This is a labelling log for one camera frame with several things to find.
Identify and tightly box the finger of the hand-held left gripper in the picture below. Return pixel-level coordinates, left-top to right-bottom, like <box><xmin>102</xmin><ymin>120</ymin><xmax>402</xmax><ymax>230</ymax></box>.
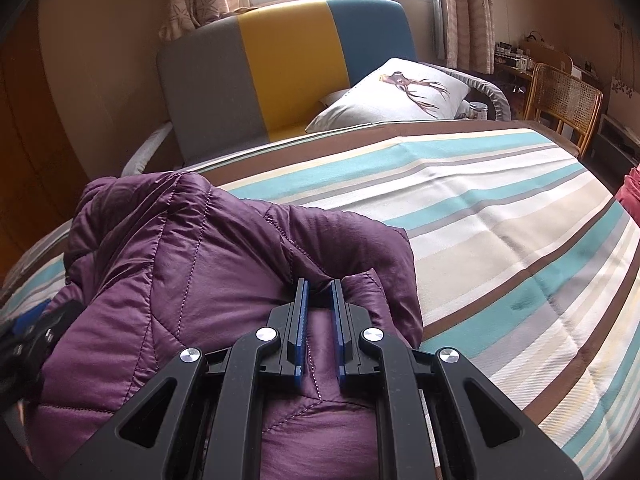
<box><xmin>9</xmin><ymin>299</ymin><xmax>84</xmax><ymax>363</ymax></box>

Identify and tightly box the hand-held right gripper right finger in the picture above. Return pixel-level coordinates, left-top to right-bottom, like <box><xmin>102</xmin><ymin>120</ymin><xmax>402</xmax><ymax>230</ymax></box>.
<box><xmin>331</xmin><ymin>279</ymin><xmax>583</xmax><ymax>480</ymax></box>

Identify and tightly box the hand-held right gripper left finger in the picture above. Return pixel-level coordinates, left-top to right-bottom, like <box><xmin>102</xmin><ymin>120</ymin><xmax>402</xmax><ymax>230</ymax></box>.
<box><xmin>60</xmin><ymin>278</ymin><xmax>310</xmax><ymax>480</ymax></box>

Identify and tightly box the purple quilted down jacket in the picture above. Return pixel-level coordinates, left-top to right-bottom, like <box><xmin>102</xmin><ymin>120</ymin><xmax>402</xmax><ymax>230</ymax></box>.
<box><xmin>37</xmin><ymin>170</ymin><xmax>426</xmax><ymax>480</ymax></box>

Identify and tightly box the orange wooden wardrobe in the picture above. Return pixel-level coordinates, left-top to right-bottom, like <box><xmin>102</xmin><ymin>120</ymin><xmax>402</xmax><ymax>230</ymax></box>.
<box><xmin>0</xmin><ymin>0</ymin><xmax>92</xmax><ymax>283</ymax></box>

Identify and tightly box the striped bed sheet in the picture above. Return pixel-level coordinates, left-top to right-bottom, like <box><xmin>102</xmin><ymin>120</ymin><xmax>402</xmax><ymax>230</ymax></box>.
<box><xmin>0</xmin><ymin>120</ymin><xmax>640</xmax><ymax>480</ymax></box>

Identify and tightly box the plain white pillow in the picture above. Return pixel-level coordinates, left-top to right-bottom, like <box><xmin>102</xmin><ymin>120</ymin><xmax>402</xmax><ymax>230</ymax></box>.
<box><xmin>318</xmin><ymin>88</ymin><xmax>352</xmax><ymax>109</ymax></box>

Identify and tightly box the white deer print pillow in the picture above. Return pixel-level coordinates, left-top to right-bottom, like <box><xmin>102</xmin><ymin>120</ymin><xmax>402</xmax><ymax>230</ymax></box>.
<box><xmin>305</xmin><ymin>57</ymin><xmax>472</xmax><ymax>135</ymax></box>

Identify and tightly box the grey yellow blue sofa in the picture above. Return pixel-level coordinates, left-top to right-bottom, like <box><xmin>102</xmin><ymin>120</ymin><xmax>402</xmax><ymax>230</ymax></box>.
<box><xmin>156</xmin><ymin>0</ymin><xmax>420</xmax><ymax>171</ymax></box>

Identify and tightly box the red quilted cloth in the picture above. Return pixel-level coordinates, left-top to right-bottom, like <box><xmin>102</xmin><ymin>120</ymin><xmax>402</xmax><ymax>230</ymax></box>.
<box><xmin>615</xmin><ymin>164</ymin><xmax>640</xmax><ymax>212</ymax></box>

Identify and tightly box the wicker back wooden chair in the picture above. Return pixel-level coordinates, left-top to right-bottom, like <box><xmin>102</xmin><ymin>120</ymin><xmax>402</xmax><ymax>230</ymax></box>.
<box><xmin>521</xmin><ymin>62</ymin><xmax>604</xmax><ymax>159</ymax></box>

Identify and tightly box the cluttered wooden desk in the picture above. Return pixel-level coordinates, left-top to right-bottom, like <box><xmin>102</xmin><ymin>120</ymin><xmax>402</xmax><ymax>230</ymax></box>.
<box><xmin>492</xmin><ymin>30</ymin><xmax>603</xmax><ymax>92</ymax></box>

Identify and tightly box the grey padded bed rail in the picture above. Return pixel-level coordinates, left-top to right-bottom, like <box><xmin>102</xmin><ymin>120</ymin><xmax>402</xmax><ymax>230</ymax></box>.
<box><xmin>121</xmin><ymin>121</ymin><xmax>177</xmax><ymax>177</ymax></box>
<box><xmin>420</xmin><ymin>61</ymin><xmax>512</xmax><ymax>122</ymax></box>

